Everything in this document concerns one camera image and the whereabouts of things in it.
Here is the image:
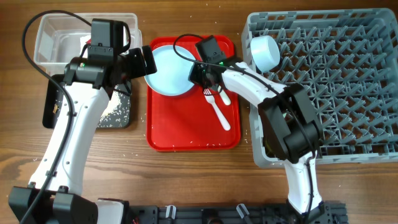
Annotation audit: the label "light blue round plate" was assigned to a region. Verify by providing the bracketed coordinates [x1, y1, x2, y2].
[145, 45, 194, 96]

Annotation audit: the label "white plastic fork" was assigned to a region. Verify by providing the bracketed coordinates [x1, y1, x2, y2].
[203, 89, 231, 131]

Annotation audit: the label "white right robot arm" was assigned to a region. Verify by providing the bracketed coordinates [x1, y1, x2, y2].
[189, 35, 323, 223]

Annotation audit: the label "black waste tray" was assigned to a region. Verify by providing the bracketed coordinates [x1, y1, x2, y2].
[42, 73, 132, 130]

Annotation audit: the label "rice and food scraps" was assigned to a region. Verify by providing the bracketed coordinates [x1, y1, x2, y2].
[52, 90, 131, 128]

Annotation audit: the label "clear plastic bin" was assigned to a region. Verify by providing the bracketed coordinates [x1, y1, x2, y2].
[34, 12, 142, 76]

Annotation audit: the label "red plastic tray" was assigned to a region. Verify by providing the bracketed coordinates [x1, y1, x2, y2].
[146, 36, 241, 152]

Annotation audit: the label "white plastic spoon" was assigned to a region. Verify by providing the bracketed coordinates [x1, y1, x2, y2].
[218, 86, 231, 106]

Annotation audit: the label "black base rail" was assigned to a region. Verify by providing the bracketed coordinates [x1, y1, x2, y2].
[131, 202, 349, 224]

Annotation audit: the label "light blue bowl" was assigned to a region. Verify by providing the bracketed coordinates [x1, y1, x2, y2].
[251, 35, 280, 73]

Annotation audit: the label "grey dishwasher rack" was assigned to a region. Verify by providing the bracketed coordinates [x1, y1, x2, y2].
[241, 8, 397, 164]

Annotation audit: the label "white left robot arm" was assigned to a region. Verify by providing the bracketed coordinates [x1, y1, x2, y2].
[9, 19, 157, 223]

